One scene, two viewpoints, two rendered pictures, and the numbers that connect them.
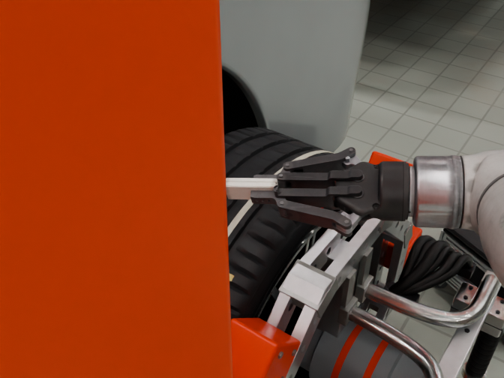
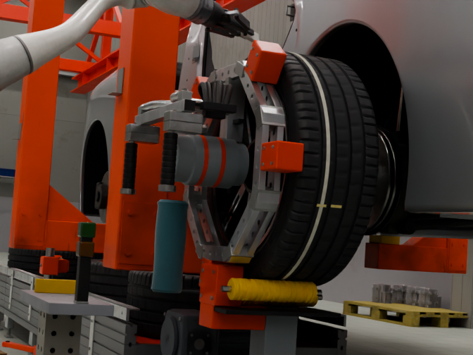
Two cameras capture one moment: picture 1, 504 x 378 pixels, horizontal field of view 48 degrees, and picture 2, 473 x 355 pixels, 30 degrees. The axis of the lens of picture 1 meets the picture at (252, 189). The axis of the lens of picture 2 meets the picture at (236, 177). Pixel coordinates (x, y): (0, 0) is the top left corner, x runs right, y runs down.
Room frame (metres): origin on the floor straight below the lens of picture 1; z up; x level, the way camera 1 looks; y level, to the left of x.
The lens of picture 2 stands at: (1.93, -2.22, 0.64)
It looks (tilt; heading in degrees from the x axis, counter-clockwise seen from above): 4 degrees up; 121
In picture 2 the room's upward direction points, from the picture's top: 4 degrees clockwise
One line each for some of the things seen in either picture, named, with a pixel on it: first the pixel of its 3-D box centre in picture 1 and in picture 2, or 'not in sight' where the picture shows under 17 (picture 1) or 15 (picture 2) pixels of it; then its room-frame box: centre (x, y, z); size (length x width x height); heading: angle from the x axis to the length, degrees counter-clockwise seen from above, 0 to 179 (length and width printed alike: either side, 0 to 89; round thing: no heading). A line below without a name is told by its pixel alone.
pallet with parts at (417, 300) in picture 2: not in sight; (407, 303); (-0.94, 5.69, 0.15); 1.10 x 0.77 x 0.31; 144
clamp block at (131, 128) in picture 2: not in sight; (142, 133); (0.38, -0.21, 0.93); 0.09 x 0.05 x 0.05; 55
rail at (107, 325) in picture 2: not in sight; (56, 306); (-0.88, 0.87, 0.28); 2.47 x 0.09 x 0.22; 145
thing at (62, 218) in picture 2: not in sight; (91, 220); (-1.26, 1.51, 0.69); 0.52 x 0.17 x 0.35; 55
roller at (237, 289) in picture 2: not in sight; (272, 290); (0.79, -0.13, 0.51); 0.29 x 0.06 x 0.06; 55
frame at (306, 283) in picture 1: (328, 344); (229, 163); (0.63, -0.14, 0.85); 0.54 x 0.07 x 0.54; 145
